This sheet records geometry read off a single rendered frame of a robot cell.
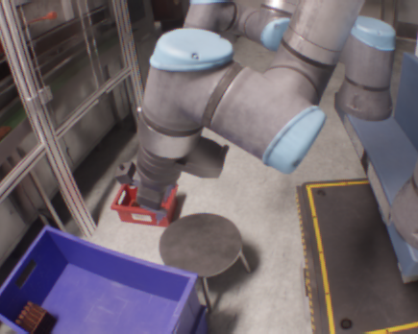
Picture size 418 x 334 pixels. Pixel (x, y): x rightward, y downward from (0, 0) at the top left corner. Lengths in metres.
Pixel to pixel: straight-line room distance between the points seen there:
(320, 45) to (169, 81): 0.20
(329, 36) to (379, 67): 0.48
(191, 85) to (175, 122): 0.06
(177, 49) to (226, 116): 0.09
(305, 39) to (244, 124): 0.16
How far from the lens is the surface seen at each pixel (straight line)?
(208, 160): 0.48
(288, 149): 0.35
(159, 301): 1.11
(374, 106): 0.93
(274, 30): 0.71
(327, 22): 0.42
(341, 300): 0.99
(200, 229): 1.23
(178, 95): 0.37
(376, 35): 0.87
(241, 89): 0.35
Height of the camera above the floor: 1.18
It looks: 38 degrees down
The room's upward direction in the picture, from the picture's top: 8 degrees counter-clockwise
